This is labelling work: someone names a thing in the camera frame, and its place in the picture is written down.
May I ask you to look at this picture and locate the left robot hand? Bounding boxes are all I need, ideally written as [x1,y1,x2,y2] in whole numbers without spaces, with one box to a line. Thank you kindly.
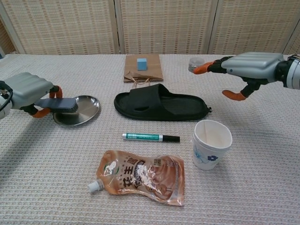
[4,72,64,118]

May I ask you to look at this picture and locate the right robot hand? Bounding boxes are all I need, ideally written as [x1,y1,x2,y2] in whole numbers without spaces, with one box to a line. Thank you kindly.
[193,52,285,101]

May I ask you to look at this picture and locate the grey cleaning brush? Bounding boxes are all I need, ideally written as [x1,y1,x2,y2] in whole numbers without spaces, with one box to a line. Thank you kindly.
[35,97,79,115]

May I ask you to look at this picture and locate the small clear round container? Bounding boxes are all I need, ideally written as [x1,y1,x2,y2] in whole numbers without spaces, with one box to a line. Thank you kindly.
[188,57,205,73]

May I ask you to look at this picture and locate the round steel plate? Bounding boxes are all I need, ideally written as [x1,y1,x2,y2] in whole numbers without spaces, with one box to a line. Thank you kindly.
[52,94,101,127]

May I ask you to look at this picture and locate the bamboo folding screen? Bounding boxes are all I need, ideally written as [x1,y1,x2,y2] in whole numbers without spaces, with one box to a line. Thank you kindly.
[0,0,300,56]

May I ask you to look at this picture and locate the white woven tablecloth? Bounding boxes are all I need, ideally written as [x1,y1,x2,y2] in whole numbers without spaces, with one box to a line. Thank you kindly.
[0,53,300,225]

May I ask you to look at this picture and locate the brown paper bag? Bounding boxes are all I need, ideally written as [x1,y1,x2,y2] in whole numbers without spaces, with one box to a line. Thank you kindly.
[123,54,164,85]

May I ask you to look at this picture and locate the white floral paper cup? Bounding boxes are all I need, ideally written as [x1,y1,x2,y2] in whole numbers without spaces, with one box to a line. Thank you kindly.
[192,120,233,171]

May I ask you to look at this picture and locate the blue foam cube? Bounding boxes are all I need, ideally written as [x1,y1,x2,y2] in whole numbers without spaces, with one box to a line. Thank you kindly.
[136,58,148,71]

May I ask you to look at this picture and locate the black slipper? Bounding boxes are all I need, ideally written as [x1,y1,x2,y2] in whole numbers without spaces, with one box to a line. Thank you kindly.
[113,83,213,122]

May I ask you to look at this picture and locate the green marker pen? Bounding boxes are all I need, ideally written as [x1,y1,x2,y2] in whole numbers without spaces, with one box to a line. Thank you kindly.
[121,132,181,143]

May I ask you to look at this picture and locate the brown liquid spout pouch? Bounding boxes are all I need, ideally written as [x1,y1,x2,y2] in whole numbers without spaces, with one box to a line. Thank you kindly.
[88,150,186,207]

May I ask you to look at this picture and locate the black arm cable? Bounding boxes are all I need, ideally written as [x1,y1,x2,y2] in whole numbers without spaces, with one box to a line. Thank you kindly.
[0,81,13,112]

